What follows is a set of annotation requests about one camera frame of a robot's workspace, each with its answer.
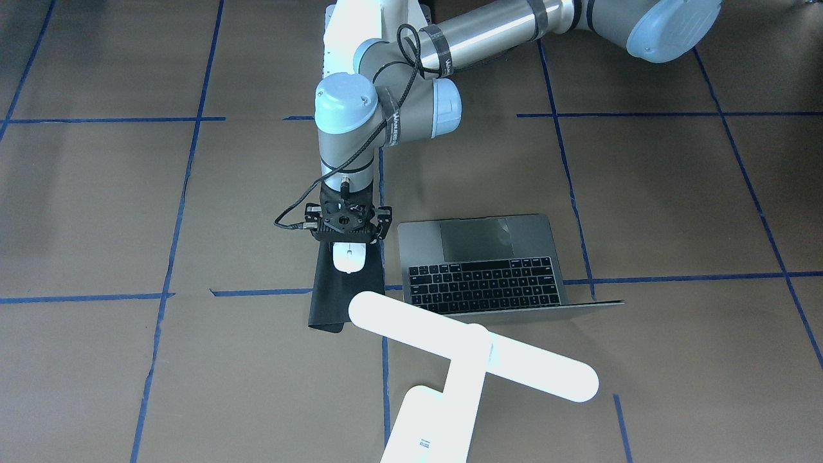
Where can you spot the grey laptop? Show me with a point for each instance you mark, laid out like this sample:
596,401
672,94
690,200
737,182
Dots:
492,270

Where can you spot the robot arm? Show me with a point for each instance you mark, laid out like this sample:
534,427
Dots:
386,80

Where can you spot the white computer mouse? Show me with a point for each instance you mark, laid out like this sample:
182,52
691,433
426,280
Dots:
349,257

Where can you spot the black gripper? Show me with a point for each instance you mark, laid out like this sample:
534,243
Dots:
384,222

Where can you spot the black mouse pad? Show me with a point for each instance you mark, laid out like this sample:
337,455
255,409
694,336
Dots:
333,290

